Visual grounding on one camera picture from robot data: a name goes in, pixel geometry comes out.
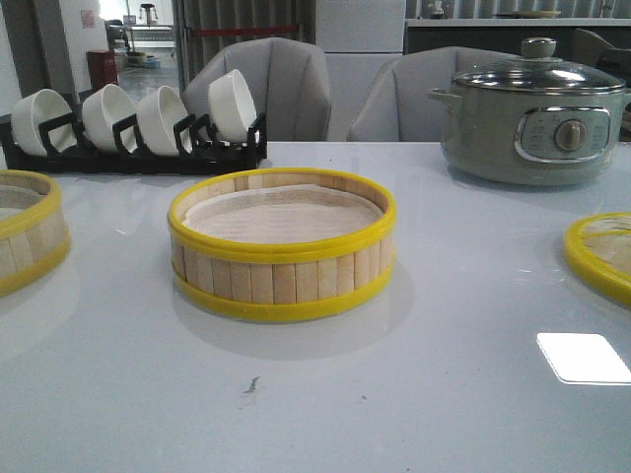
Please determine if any bamboo steamer drawer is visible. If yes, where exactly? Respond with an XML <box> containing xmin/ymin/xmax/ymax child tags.
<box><xmin>168</xmin><ymin>168</ymin><xmax>396</xmax><ymax>322</ymax></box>
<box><xmin>1</xmin><ymin>169</ymin><xmax>71</xmax><ymax>296</ymax></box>

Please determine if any yellow rimmed bamboo steamer lid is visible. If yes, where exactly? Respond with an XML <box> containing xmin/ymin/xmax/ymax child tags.
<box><xmin>563</xmin><ymin>212</ymin><xmax>630</xmax><ymax>308</ymax></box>

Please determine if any white steamer liner paper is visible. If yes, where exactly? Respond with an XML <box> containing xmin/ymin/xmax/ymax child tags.
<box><xmin>183</xmin><ymin>184</ymin><xmax>384</xmax><ymax>244</ymax></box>

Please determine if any black bowl rack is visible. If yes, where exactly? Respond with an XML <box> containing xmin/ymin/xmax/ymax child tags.
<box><xmin>1</xmin><ymin>112</ymin><xmax>267</xmax><ymax>176</ymax></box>

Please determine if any right grey upholstered chair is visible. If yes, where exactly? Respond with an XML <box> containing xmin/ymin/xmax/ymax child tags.
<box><xmin>347</xmin><ymin>46</ymin><xmax>512</xmax><ymax>142</ymax></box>

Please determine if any grey upholstered chair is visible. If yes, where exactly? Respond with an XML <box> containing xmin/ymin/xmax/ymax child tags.
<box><xmin>347</xmin><ymin>46</ymin><xmax>512</xmax><ymax>142</ymax></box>
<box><xmin>181</xmin><ymin>37</ymin><xmax>331</xmax><ymax>142</ymax></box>

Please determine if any white bowl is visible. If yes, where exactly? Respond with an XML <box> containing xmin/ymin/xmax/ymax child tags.
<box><xmin>137</xmin><ymin>86</ymin><xmax>189</xmax><ymax>157</ymax></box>
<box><xmin>208</xmin><ymin>69</ymin><xmax>257</xmax><ymax>143</ymax></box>
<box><xmin>11</xmin><ymin>89</ymin><xmax>71</xmax><ymax>157</ymax></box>
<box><xmin>82</xmin><ymin>84</ymin><xmax>136</xmax><ymax>153</ymax></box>

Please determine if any left grey upholstered chair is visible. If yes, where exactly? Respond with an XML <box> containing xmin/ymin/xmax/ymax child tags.
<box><xmin>181</xmin><ymin>37</ymin><xmax>331</xmax><ymax>142</ymax></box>

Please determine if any white cabinet in background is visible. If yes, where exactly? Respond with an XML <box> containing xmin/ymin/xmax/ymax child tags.
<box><xmin>315</xmin><ymin>0</ymin><xmax>406</xmax><ymax>141</ymax></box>

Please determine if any grey-green electric cooking pot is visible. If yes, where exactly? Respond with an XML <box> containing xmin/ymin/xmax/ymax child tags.
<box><xmin>428</xmin><ymin>86</ymin><xmax>630</xmax><ymax>186</ymax></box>

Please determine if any red bin in background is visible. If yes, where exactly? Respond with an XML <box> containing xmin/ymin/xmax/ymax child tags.
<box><xmin>86</xmin><ymin>50</ymin><xmax>118</xmax><ymax>91</ymax></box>

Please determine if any glass pot lid with knob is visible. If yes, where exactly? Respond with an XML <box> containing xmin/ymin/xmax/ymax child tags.
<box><xmin>452</xmin><ymin>37</ymin><xmax>626</xmax><ymax>95</ymax></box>

